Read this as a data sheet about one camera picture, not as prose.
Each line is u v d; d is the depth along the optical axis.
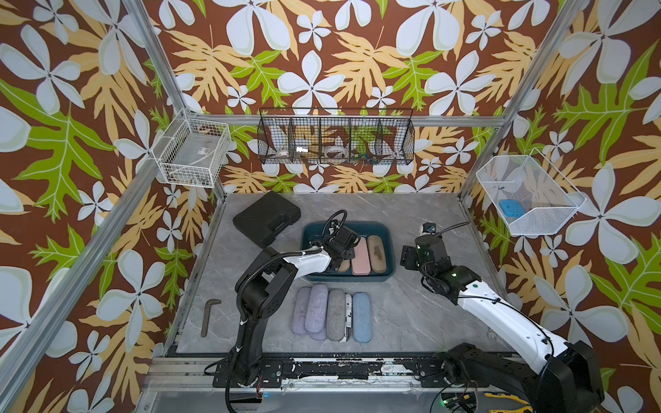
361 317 0.82
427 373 0.73
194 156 0.85
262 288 0.52
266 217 1.05
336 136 0.97
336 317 0.78
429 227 0.71
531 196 0.82
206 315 0.86
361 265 0.94
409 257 0.75
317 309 0.80
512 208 0.80
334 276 0.93
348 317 0.81
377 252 0.96
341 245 0.77
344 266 0.91
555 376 0.38
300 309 0.83
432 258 0.61
